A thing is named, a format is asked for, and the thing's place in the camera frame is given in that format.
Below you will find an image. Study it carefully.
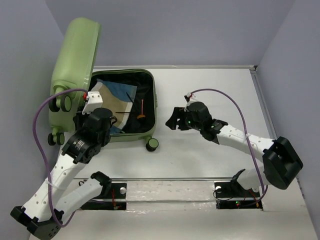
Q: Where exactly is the green hard-shell suitcase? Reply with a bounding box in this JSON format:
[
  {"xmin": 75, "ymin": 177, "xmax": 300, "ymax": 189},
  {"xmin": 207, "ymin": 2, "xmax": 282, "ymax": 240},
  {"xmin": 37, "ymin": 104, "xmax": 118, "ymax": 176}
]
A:
[{"xmin": 47, "ymin": 17, "xmax": 159, "ymax": 152}]

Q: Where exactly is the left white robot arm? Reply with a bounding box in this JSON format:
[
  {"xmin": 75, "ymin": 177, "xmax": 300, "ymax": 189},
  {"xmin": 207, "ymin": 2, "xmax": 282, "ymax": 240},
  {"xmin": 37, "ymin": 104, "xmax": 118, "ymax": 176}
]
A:
[{"xmin": 10, "ymin": 108, "xmax": 116, "ymax": 240}]

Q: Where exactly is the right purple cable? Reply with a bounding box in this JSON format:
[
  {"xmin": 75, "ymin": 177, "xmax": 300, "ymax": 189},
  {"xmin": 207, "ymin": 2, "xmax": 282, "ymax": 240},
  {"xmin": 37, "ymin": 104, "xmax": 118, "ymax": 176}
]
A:
[{"xmin": 186, "ymin": 88, "xmax": 270, "ymax": 208}]

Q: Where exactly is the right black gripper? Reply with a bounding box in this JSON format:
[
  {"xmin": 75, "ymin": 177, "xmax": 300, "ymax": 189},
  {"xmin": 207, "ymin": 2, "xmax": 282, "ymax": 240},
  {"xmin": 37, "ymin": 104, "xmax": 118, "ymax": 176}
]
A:
[{"xmin": 164, "ymin": 106, "xmax": 203, "ymax": 131}]

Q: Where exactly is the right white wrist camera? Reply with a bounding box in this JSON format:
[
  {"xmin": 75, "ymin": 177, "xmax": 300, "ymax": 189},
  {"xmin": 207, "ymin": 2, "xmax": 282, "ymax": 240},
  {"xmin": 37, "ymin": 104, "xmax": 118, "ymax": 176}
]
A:
[{"xmin": 184, "ymin": 92, "xmax": 198, "ymax": 107}]

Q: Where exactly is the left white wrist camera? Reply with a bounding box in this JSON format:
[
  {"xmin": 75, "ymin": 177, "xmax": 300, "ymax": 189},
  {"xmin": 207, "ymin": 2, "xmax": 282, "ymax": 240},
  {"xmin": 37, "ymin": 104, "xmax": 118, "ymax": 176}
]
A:
[{"xmin": 82, "ymin": 91, "xmax": 103, "ymax": 115}]

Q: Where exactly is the purple cable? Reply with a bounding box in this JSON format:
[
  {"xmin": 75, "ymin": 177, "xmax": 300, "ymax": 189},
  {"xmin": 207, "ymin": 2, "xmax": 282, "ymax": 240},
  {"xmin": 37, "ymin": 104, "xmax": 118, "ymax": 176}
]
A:
[
  {"xmin": 34, "ymin": 88, "xmax": 88, "ymax": 228},
  {"xmin": 186, "ymin": 88, "xmax": 270, "ymax": 208}
]

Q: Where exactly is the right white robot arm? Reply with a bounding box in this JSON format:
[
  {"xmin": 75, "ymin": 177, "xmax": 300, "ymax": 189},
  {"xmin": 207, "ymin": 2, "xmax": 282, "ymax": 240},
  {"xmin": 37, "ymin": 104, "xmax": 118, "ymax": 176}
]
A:
[{"xmin": 165, "ymin": 101, "xmax": 304, "ymax": 196}]

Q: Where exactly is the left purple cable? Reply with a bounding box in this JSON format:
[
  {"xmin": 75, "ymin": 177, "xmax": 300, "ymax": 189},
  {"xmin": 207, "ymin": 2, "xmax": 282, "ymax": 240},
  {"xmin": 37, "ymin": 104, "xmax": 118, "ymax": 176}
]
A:
[{"xmin": 34, "ymin": 88, "xmax": 88, "ymax": 228}]

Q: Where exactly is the small black orange cap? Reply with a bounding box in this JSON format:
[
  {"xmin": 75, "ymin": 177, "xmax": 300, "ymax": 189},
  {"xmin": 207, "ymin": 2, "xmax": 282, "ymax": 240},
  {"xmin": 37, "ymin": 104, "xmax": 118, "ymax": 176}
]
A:
[{"xmin": 136, "ymin": 114, "xmax": 146, "ymax": 122}]

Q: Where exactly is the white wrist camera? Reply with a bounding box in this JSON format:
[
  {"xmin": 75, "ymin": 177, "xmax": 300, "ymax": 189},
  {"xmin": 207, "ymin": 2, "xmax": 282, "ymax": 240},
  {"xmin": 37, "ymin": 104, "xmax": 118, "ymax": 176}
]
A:
[
  {"xmin": 184, "ymin": 92, "xmax": 198, "ymax": 107},
  {"xmin": 82, "ymin": 91, "xmax": 103, "ymax": 115}
]

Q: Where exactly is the blue and tan cloth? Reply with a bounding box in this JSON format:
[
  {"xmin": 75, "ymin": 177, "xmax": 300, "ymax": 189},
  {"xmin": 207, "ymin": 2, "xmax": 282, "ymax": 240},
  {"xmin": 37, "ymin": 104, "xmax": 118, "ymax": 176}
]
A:
[{"xmin": 91, "ymin": 78, "xmax": 137, "ymax": 135}]

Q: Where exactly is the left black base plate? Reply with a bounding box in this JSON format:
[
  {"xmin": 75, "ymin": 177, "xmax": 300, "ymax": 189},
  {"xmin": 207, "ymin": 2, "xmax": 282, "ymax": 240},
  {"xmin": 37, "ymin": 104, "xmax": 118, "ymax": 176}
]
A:
[{"xmin": 80, "ymin": 182, "xmax": 127, "ymax": 211}]

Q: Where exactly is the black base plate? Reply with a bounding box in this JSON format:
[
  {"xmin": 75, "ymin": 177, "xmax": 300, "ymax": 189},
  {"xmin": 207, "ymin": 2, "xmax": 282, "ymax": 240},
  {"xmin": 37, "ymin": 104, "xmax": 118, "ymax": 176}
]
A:
[
  {"xmin": 80, "ymin": 182, "xmax": 127, "ymax": 211},
  {"xmin": 212, "ymin": 181, "xmax": 263, "ymax": 210}
]

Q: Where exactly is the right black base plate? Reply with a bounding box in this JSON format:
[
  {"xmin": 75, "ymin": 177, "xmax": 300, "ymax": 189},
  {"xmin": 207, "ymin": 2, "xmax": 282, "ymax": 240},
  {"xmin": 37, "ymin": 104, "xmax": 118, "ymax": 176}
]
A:
[{"xmin": 212, "ymin": 181, "xmax": 263, "ymax": 210}]

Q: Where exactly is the white front cover board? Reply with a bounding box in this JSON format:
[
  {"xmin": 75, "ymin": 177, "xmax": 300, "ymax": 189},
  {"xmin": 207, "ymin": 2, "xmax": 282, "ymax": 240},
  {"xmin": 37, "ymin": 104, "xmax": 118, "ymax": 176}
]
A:
[{"xmin": 55, "ymin": 184, "xmax": 317, "ymax": 240}]

